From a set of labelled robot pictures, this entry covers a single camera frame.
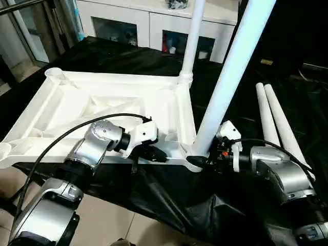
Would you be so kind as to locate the white plastic table leg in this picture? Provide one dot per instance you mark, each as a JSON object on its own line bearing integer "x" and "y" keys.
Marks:
{"x": 230, "y": 64}
{"x": 266, "y": 115}
{"x": 192, "y": 38}
{"x": 282, "y": 120}

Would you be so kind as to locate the white plastic table top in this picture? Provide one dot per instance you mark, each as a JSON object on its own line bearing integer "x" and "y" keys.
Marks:
{"x": 77, "y": 84}

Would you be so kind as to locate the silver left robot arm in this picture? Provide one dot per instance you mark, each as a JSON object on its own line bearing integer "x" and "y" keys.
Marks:
{"x": 97, "y": 146}

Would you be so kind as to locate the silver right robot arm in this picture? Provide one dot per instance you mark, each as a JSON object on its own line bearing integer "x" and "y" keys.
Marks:
{"x": 282, "y": 174}

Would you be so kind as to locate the black plastic mat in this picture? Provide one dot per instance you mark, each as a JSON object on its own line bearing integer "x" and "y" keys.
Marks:
{"x": 179, "y": 192}

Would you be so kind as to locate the grey rounded robot part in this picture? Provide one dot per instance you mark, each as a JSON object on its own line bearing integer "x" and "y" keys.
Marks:
{"x": 123, "y": 242}

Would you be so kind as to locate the white jar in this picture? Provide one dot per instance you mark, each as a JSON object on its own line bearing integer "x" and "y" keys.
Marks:
{"x": 172, "y": 50}
{"x": 202, "y": 54}

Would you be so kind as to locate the small yellow label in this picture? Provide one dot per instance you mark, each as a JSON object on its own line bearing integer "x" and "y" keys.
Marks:
{"x": 266, "y": 61}

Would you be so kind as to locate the red container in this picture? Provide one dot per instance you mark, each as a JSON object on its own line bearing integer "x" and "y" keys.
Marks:
{"x": 167, "y": 43}

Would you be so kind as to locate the white sideboard cabinet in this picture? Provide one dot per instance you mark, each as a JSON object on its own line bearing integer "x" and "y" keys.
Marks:
{"x": 153, "y": 20}

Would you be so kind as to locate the blue printed panel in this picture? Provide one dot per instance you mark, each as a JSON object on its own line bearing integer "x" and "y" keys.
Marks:
{"x": 78, "y": 23}

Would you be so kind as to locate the black backdrop cloth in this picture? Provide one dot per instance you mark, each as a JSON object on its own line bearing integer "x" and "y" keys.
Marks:
{"x": 294, "y": 30}

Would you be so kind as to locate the clear bag of dark parts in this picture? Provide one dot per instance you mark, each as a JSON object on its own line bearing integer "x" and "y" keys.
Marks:
{"x": 176, "y": 3}

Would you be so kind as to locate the grey tripod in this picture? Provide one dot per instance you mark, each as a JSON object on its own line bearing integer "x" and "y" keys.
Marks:
{"x": 59, "y": 25}

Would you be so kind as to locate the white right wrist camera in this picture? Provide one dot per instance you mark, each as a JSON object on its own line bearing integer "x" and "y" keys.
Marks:
{"x": 229, "y": 130}

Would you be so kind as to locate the black folding stand frame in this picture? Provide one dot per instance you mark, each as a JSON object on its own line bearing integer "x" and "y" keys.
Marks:
{"x": 11, "y": 205}

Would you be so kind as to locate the glass door metal frame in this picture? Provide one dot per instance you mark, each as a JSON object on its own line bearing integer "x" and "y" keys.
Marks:
{"x": 33, "y": 38}

